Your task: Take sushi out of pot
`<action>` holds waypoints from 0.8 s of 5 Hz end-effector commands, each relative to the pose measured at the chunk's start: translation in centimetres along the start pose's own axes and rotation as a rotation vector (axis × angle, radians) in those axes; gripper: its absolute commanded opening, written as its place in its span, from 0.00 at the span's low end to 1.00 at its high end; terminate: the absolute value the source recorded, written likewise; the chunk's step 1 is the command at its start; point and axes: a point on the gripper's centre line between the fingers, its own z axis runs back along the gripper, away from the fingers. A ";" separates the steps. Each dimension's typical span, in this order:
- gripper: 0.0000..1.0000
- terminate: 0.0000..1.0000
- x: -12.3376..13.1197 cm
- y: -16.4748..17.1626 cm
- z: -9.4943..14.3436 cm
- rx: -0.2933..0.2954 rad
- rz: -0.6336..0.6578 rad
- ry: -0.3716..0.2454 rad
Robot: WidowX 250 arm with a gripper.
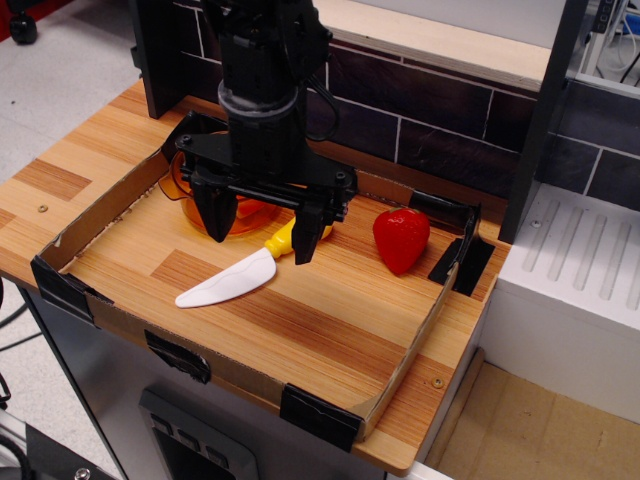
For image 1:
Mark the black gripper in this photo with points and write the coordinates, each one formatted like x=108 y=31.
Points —
x=267 y=159

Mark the salmon sushi toy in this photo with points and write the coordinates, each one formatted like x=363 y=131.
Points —
x=249 y=208

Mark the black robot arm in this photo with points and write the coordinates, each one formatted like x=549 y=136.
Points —
x=270 y=53

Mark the orange transparent plastic pot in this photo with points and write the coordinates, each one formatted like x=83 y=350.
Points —
x=176 y=189

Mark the cardboard fence with black tape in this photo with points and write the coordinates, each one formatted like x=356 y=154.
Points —
x=340 y=347

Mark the red toy strawberry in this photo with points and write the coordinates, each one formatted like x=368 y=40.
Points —
x=401 y=235

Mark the grey oven control panel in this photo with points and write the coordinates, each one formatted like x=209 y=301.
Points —
x=192 y=449

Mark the light wooden shelf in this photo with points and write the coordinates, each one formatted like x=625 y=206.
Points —
x=479 y=55

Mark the black caster wheel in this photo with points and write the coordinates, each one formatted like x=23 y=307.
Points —
x=23 y=29

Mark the white ridged sink drainboard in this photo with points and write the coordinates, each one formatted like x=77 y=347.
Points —
x=564 y=313

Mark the yellow handled white toy knife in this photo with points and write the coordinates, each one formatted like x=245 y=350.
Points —
x=242 y=277

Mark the dark grey left post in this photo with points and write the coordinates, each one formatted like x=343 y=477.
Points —
x=176 y=51

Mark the dark grey post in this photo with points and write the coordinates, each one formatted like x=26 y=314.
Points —
x=176 y=51
x=523 y=187

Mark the dark grey right post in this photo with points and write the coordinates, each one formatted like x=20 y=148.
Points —
x=523 y=187

